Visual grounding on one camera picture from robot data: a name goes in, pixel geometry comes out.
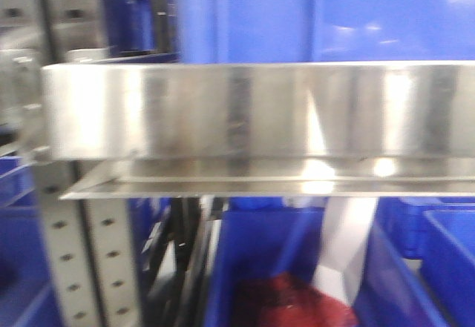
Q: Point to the red mesh item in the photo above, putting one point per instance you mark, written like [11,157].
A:
[285,300]

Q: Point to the dark blue rear crate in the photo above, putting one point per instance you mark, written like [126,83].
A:
[141,27]

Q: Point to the blue lower middle bin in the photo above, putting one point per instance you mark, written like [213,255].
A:
[260,243]

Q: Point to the perforated steel shelf post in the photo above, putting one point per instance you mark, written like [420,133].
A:
[89,242]

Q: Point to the large blue upper bin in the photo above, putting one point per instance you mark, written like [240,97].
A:
[232,31]

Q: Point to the stainless steel shelf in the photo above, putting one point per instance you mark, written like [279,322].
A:
[306,129]

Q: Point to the blue lower left bin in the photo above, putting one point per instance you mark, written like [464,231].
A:
[27,297]

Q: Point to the white paper sheet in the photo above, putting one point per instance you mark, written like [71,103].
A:
[344,236]

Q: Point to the blue lower right bin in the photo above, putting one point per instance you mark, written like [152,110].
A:
[439,231]

